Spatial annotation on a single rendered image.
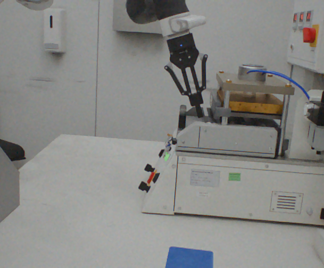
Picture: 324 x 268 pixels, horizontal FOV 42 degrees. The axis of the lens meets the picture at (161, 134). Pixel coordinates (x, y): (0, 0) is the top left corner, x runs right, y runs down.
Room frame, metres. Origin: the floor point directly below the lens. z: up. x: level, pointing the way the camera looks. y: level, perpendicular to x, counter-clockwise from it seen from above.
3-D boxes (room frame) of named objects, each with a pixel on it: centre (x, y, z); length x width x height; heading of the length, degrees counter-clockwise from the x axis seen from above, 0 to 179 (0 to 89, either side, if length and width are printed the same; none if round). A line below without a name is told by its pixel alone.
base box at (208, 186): (1.19, -0.23, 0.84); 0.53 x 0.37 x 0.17; 87
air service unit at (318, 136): (0.98, -0.36, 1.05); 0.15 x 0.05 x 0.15; 177
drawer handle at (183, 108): (1.21, -0.06, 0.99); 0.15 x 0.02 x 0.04; 177
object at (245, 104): (1.20, -0.24, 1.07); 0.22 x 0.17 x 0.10; 177
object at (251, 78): (1.18, -0.27, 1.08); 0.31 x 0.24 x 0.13; 177
